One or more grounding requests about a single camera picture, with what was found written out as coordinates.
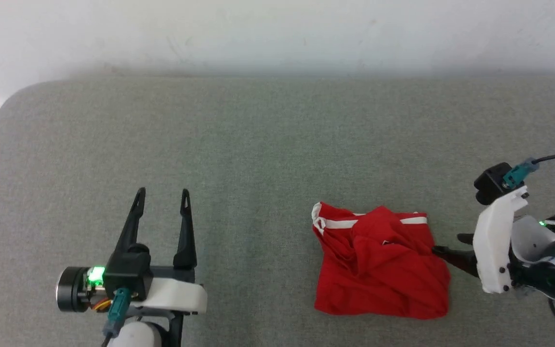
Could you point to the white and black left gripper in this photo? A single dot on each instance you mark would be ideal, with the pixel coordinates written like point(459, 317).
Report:
point(176, 295)

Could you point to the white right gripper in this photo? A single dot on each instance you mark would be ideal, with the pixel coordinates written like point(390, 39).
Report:
point(494, 246)

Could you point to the red garment with white stripes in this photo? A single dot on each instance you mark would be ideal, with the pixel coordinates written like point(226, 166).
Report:
point(378, 279)

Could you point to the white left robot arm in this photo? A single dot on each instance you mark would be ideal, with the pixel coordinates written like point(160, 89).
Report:
point(138, 337)

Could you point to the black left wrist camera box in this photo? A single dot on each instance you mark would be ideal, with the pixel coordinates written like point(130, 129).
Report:
point(128, 272)

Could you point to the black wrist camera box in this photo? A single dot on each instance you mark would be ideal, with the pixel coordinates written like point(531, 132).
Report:
point(128, 272)
point(489, 183)

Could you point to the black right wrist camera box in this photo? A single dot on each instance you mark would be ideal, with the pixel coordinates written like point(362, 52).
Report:
point(489, 183)

